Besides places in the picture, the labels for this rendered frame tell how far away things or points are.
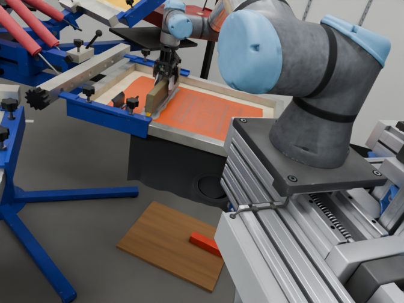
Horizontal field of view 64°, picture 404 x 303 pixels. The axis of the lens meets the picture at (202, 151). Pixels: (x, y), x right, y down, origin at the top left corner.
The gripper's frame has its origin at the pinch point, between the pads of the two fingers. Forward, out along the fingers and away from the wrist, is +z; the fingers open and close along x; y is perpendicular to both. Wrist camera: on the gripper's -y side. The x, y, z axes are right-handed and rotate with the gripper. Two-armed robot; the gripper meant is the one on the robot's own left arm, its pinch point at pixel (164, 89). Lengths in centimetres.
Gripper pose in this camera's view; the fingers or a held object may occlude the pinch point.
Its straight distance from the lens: 139.0
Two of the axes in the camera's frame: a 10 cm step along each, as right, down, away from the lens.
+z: -2.0, 8.2, 5.4
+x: 9.6, 2.8, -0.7
